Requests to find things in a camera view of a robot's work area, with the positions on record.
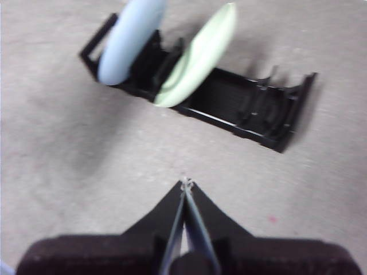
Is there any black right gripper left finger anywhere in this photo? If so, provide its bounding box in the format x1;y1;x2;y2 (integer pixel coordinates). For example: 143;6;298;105
15;179;186;275

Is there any black plastic plate rack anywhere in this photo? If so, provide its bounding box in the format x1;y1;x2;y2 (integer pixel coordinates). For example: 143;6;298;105
79;12;318;154

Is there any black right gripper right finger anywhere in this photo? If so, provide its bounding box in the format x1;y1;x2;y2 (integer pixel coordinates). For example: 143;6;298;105
185;182;362;275

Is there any blue round plate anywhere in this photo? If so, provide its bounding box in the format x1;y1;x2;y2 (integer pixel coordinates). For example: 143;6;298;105
97;0;167;86

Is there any pale green round plate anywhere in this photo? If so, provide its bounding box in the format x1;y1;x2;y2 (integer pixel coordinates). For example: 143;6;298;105
154;2;239;108

